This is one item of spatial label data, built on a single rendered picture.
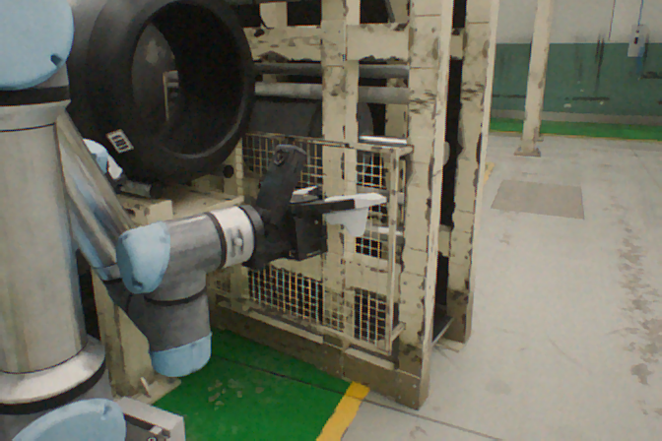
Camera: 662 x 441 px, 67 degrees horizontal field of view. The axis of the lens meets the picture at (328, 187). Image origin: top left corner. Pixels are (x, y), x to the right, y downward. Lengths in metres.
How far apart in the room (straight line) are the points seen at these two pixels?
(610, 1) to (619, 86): 1.47
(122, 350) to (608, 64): 9.46
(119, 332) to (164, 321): 1.37
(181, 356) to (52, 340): 0.16
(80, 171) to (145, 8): 0.78
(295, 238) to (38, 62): 0.37
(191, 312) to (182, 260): 0.07
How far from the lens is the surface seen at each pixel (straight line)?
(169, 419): 0.97
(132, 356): 2.08
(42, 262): 0.54
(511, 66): 10.36
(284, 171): 0.67
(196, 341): 0.65
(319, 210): 0.68
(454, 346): 2.38
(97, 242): 0.70
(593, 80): 10.35
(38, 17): 0.49
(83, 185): 0.67
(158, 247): 0.59
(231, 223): 0.63
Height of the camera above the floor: 1.28
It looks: 15 degrees down
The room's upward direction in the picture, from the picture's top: straight up
